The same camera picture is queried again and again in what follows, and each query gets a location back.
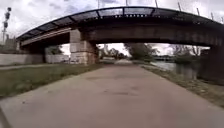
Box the bare trees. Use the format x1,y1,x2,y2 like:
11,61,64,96
169,44,204,65

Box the pale concrete path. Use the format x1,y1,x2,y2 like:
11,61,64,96
0,59,224,128

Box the grass stretch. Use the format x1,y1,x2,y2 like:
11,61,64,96
0,62,104,99

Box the dark overpass bridge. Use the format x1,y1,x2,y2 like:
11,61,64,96
15,5,224,83

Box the river water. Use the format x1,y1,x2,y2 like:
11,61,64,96
150,59,201,80

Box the distant low bridge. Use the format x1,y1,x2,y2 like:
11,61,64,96
152,54,176,62

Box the grass bank with dry patches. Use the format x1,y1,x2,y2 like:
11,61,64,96
132,59,224,108

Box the pale concrete wall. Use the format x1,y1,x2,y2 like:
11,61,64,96
0,53,71,66

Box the signal mast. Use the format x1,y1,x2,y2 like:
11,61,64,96
1,6,13,46

